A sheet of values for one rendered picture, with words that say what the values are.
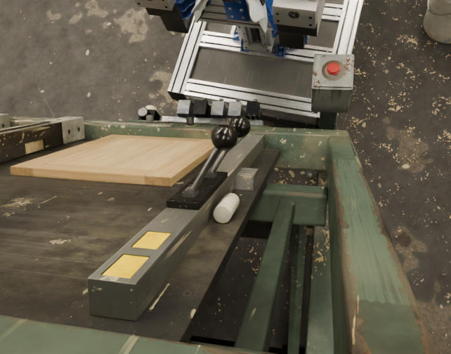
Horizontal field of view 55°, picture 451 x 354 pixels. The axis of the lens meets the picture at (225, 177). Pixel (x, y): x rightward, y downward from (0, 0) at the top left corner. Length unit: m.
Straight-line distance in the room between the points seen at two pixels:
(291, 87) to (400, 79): 0.60
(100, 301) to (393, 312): 0.27
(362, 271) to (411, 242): 1.75
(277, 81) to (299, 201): 1.25
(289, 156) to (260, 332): 0.86
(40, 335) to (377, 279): 0.29
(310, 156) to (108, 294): 0.97
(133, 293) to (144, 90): 2.19
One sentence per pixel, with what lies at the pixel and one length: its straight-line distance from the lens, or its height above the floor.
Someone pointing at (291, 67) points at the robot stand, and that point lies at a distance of 2.21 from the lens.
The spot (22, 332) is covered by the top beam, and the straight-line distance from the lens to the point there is 0.27.
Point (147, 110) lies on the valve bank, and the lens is 1.57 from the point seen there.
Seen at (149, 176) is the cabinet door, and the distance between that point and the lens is 0.90.
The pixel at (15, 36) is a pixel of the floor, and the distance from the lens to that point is 3.20.
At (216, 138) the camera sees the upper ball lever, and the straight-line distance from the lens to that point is 0.61.
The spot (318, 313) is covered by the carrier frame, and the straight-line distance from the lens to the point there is 1.33.
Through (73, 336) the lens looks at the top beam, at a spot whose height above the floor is 1.89.
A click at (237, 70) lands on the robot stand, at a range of 2.23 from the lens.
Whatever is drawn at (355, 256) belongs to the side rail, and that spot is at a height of 1.65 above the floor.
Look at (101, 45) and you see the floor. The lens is 2.84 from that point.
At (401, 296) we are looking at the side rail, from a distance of 0.41.
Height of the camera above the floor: 2.12
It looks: 71 degrees down
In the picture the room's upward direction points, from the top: 32 degrees counter-clockwise
